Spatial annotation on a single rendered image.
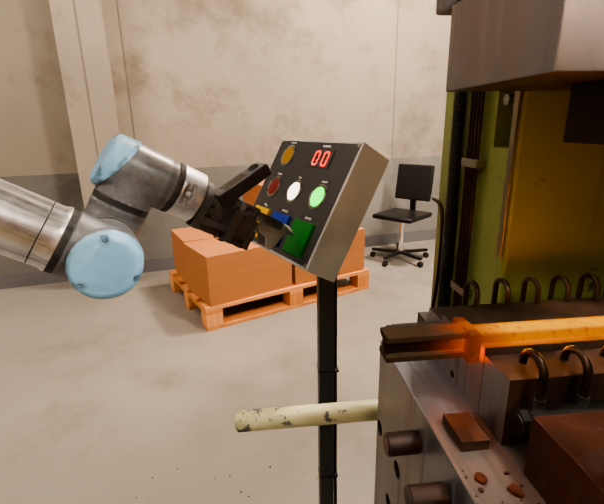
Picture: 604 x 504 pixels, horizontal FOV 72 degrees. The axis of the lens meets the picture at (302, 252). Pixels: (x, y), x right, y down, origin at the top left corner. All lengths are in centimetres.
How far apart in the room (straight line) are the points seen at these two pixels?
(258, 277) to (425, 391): 229
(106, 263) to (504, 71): 49
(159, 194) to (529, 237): 59
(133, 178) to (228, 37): 329
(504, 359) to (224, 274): 228
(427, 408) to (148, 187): 51
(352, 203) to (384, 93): 354
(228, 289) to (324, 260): 190
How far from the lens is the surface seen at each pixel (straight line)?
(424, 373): 60
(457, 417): 52
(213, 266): 262
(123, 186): 71
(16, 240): 59
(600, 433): 46
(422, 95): 458
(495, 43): 49
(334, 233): 84
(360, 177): 86
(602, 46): 43
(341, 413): 98
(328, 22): 420
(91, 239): 57
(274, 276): 285
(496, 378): 49
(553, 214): 76
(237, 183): 78
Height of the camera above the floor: 123
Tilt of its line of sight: 17 degrees down
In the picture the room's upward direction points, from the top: 1 degrees counter-clockwise
